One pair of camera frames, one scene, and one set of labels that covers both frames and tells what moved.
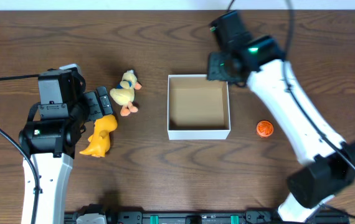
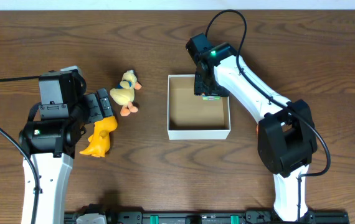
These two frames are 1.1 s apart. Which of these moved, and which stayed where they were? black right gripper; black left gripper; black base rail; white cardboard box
Moved: black right gripper
Stayed: white cardboard box; black base rail; black left gripper
